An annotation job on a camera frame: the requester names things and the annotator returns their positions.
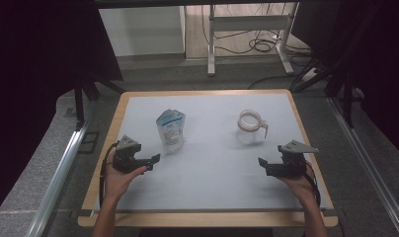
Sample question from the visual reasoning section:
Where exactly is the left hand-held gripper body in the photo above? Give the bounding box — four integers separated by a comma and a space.
112, 134, 146, 175

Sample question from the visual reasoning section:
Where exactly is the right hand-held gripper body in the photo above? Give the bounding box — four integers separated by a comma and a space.
278, 140, 320, 178

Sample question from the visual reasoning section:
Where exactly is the white and blue pouch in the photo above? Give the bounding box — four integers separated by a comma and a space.
155, 108, 187, 155

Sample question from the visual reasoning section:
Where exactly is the clear glass pitcher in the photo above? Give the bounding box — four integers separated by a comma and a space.
235, 109, 270, 146

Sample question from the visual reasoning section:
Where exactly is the person's right hand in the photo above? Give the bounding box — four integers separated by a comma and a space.
276, 167, 318, 207

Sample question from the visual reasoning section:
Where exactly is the person's left hand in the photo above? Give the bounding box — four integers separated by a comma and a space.
103, 151, 148, 202

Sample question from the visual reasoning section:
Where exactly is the black metal stand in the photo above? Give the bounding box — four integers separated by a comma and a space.
73, 75, 126, 130
290, 58, 363, 129

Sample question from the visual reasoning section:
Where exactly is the wooden table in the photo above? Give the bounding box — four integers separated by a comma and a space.
77, 88, 339, 229

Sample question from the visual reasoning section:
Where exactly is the white power strip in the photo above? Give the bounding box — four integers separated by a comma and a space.
299, 67, 320, 83

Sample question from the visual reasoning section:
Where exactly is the white cabinet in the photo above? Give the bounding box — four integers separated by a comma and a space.
98, 5, 186, 57

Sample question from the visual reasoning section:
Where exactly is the black curtain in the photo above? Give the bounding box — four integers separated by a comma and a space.
0, 0, 124, 218
290, 0, 399, 162

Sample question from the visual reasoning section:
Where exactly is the left hand-held gripper cable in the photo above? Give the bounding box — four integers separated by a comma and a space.
98, 141, 120, 208

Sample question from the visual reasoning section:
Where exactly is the hand-held gripper cable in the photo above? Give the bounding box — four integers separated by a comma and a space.
302, 160, 322, 207
98, 141, 120, 208

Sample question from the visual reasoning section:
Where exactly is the right hand-held gripper cable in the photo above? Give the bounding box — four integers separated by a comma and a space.
302, 160, 322, 207

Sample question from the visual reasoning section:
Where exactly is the aluminium rail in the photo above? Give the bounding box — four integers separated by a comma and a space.
327, 97, 399, 237
26, 119, 91, 237

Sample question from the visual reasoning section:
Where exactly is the long black floor cable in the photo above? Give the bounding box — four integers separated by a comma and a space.
247, 74, 300, 90

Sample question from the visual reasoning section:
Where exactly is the coiled black floor cable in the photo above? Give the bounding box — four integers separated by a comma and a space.
200, 3, 312, 57

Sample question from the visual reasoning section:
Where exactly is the white metal desk frame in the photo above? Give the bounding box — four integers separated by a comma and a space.
206, 2, 300, 77

